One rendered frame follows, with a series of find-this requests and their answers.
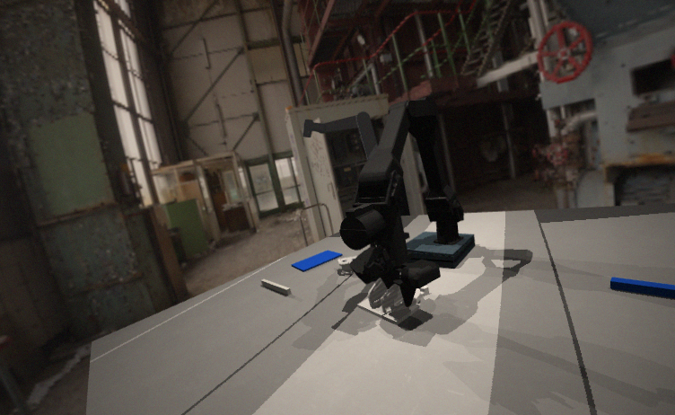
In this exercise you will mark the blue rectangular bar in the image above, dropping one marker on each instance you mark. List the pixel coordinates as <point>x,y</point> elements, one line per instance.
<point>642,287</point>

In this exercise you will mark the beige rectangular bar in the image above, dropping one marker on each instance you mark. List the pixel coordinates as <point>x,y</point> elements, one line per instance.
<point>276,287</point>

